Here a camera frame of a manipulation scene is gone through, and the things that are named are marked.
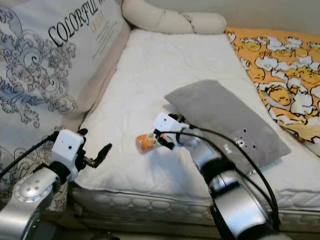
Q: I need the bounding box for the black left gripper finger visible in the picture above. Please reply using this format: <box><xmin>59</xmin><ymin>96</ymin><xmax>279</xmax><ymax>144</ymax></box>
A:
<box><xmin>98</xmin><ymin>143</ymin><xmax>114</xmax><ymax>164</ymax></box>

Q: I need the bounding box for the grey bear pillow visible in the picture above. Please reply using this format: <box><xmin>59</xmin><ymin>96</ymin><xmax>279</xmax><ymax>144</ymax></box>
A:
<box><xmin>164</xmin><ymin>79</ymin><xmax>292</xmax><ymax>168</ymax></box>

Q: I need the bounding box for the orange cartoon print quilt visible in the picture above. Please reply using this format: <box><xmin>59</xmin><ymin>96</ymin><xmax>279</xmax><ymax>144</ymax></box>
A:
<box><xmin>225</xmin><ymin>26</ymin><xmax>320</xmax><ymax>143</ymax></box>

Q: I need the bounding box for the white quilted mattress topper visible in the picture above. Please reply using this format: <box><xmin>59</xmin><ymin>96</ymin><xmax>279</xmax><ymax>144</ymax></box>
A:
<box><xmin>75</xmin><ymin>27</ymin><xmax>320</xmax><ymax>208</ymax></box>

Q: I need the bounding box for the beige padded bed bumper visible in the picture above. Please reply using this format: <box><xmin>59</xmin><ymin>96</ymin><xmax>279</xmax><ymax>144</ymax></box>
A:
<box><xmin>65</xmin><ymin>20</ymin><xmax>133</xmax><ymax>133</ymax></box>

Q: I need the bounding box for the beige knotted bolster pillow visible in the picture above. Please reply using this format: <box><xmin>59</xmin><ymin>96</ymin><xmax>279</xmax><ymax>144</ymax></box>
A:
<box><xmin>121</xmin><ymin>0</ymin><xmax>228</xmax><ymax>35</ymax></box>

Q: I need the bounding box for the white printed bedding package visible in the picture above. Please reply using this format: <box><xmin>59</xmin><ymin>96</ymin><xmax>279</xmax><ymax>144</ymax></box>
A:
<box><xmin>0</xmin><ymin>0</ymin><xmax>129</xmax><ymax>211</ymax></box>

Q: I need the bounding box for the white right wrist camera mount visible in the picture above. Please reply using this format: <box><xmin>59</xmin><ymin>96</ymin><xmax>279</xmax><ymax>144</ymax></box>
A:
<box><xmin>152</xmin><ymin>111</ymin><xmax>182</xmax><ymax>145</ymax></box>

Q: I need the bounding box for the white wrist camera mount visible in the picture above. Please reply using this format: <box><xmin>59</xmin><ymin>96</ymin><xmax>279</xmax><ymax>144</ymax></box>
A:
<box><xmin>152</xmin><ymin>111</ymin><xmax>182</xmax><ymax>145</ymax></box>
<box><xmin>53</xmin><ymin>128</ymin><xmax>86</xmax><ymax>181</ymax></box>

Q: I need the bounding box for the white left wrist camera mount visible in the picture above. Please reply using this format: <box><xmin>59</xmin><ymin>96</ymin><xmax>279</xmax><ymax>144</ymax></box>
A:
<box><xmin>53</xmin><ymin>128</ymin><xmax>86</xmax><ymax>181</ymax></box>

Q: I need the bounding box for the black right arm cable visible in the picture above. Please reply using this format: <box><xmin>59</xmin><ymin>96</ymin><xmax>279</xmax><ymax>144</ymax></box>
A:
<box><xmin>177</xmin><ymin>127</ymin><xmax>281</xmax><ymax>231</ymax></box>

